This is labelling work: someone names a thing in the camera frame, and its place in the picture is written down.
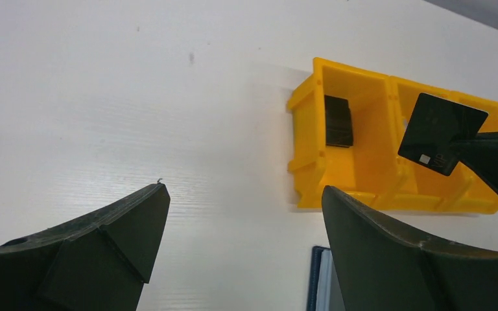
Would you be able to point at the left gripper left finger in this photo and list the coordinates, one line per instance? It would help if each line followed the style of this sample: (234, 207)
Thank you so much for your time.
(97, 261)

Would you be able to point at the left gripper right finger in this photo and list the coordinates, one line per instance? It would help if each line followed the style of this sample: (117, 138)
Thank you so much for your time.
(385, 264)

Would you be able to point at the blue card holder wallet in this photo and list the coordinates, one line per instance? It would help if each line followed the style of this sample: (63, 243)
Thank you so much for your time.
(323, 291)

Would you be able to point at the black VIP card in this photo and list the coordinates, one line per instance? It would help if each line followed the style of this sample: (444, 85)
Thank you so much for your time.
(434, 124)

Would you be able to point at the black cards stack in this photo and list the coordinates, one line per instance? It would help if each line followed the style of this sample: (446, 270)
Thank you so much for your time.
(339, 131)

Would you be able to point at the orange three-compartment tray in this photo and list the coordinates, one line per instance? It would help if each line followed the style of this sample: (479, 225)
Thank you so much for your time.
(371, 170)

